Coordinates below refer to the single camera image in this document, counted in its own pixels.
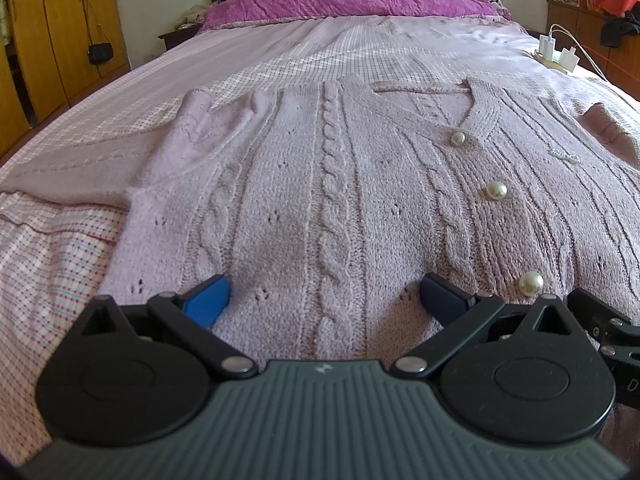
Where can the magenta crinkled pillow cover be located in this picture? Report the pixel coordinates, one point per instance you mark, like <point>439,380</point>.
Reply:
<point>239,13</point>

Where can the power strip with white chargers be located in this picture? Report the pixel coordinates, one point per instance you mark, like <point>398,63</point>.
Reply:
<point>565,60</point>

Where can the black cloth on cabinet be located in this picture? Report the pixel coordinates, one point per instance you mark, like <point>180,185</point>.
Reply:
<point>614,29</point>

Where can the dark wooden nightstand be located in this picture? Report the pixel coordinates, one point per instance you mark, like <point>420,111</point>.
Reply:
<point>176,37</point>

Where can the wooden side cabinet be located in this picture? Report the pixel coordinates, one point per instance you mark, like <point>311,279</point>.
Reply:
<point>620,65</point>

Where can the lilac knitted cardigan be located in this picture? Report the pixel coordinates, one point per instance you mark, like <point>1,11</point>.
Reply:
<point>326,203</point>

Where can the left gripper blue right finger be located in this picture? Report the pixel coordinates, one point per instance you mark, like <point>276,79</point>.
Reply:
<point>444,301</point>

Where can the pink checked bedspread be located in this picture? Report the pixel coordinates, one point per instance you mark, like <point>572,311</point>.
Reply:
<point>54,257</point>

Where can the orange wooden wardrobe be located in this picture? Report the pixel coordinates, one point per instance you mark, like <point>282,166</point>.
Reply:
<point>44,60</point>

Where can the small black hanging bag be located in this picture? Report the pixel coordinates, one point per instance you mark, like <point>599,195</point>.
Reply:
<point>99,54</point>

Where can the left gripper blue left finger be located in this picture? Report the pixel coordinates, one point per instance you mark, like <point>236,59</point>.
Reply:
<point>205,302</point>

